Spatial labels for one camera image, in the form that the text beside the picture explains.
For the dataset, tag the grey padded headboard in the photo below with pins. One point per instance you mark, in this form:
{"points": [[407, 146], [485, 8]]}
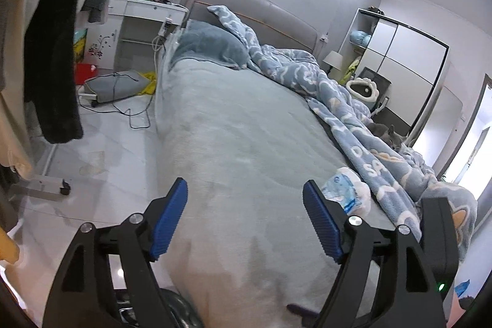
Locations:
{"points": [[273, 25]]}

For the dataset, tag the bed with grey-green sheet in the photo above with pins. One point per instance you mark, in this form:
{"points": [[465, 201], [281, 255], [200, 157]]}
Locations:
{"points": [[244, 248]]}

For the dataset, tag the white clothes rack base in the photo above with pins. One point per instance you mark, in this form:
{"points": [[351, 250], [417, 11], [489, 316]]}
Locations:
{"points": [[40, 185]]}

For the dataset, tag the white dressing table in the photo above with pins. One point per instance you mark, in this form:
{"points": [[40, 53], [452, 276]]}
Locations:
{"points": [[125, 40]]}

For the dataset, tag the white wardrobe with black trim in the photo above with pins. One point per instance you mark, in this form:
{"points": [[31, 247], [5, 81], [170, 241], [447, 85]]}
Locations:
{"points": [[411, 60]]}

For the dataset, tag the blue-grey pillow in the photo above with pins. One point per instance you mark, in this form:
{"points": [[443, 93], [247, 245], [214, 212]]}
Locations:
{"points": [[202, 41]]}

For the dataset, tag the white cloud cat bed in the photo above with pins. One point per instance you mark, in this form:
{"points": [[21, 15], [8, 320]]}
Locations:
{"points": [[363, 89]]}

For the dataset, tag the black hanging garment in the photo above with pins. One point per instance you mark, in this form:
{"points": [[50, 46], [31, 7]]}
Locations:
{"points": [[49, 70]]}

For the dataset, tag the blue white plastic wrapper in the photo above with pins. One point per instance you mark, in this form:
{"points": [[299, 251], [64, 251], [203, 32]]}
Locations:
{"points": [[340, 189]]}

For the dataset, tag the yellow cloth on floor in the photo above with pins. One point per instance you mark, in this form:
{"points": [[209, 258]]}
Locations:
{"points": [[150, 84]]}

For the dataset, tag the cream hanging coat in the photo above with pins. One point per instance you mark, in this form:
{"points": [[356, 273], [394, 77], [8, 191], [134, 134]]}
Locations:
{"points": [[15, 143]]}

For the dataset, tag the grey cat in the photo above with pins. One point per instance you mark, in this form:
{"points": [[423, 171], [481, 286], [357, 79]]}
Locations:
{"points": [[388, 135]]}

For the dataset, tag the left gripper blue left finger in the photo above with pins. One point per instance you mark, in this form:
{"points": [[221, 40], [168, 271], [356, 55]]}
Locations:
{"points": [[82, 294]]}

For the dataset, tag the bedside table lamp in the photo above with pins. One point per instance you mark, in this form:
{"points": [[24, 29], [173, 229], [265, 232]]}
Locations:
{"points": [[333, 62]]}

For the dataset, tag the red box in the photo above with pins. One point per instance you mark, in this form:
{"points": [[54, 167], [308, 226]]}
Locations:
{"points": [[83, 72]]}

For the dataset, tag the blue cloud pattern blanket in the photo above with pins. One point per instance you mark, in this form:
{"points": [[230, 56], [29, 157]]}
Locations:
{"points": [[399, 180]]}

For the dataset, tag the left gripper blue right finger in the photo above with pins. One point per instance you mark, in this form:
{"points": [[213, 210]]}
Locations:
{"points": [[406, 295]]}

